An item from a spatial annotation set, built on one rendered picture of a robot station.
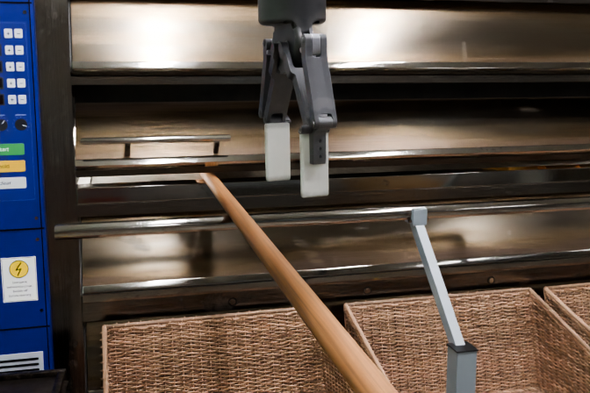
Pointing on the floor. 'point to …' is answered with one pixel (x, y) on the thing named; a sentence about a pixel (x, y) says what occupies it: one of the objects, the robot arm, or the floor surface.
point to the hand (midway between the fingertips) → (295, 172)
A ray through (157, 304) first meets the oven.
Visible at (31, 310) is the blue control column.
